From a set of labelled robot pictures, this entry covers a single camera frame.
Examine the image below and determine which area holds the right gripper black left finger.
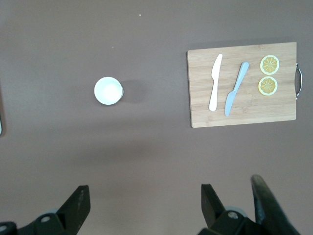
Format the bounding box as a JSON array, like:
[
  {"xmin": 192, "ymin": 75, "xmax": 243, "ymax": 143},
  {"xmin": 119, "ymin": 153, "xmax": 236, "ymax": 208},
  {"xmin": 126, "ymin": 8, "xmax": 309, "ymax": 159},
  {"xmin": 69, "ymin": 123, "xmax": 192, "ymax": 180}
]
[{"xmin": 0, "ymin": 185, "xmax": 91, "ymax": 235}]

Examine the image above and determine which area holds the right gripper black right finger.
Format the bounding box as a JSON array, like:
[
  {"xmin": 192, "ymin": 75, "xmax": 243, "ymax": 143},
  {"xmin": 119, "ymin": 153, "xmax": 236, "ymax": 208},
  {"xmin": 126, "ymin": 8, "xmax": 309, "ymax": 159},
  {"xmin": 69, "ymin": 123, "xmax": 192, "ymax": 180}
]
[{"xmin": 197, "ymin": 183, "xmax": 260, "ymax": 235}]

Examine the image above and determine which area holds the white plastic cup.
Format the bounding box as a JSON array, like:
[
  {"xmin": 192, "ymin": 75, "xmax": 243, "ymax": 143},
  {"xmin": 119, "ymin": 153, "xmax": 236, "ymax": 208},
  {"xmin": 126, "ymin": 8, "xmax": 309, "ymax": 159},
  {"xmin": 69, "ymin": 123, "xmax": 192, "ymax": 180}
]
[{"xmin": 94, "ymin": 76, "xmax": 124, "ymax": 106}]

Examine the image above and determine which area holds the wooden cutting board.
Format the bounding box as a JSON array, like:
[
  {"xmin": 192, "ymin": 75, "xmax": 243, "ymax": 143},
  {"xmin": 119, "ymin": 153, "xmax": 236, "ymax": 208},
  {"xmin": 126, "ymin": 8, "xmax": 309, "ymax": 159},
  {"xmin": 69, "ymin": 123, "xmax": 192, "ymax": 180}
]
[{"xmin": 187, "ymin": 42, "xmax": 297, "ymax": 128}]

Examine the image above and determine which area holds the light blue plastic knife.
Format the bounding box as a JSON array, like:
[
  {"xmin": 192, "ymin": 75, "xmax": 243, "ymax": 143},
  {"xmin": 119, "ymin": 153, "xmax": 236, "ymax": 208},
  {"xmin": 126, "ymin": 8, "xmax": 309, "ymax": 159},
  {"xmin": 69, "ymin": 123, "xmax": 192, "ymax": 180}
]
[{"xmin": 224, "ymin": 61, "xmax": 250, "ymax": 117}]

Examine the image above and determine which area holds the white plastic knife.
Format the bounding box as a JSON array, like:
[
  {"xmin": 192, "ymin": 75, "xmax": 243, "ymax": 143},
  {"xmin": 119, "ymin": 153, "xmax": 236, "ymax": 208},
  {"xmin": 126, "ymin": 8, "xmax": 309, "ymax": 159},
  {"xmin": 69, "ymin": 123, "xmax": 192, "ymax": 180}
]
[{"xmin": 208, "ymin": 53, "xmax": 224, "ymax": 112}]

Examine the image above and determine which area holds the yellow lemon slice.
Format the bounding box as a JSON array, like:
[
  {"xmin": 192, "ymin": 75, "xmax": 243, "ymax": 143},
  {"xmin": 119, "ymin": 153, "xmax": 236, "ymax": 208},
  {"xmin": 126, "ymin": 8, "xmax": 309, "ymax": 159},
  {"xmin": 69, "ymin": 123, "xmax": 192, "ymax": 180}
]
[
  {"xmin": 258, "ymin": 76, "xmax": 278, "ymax": 96},
  {"xmin": 260, "ymin": 54, "xmax": 280, "ymax": 75}
]

